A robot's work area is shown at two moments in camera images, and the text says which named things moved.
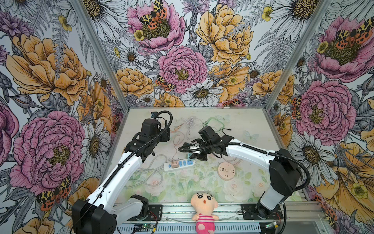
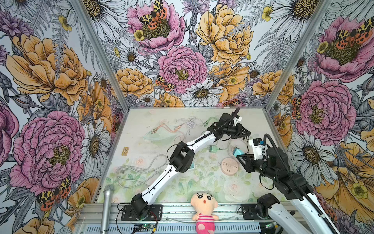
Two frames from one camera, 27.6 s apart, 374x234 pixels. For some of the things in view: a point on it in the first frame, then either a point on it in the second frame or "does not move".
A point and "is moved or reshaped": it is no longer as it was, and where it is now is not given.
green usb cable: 205,123 does not move
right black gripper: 199,156 → 249,162
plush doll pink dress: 204,204 does not move
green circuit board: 145,226 does not move
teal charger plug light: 189,155 is moved or reshaped
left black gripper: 165,135 → 239,132
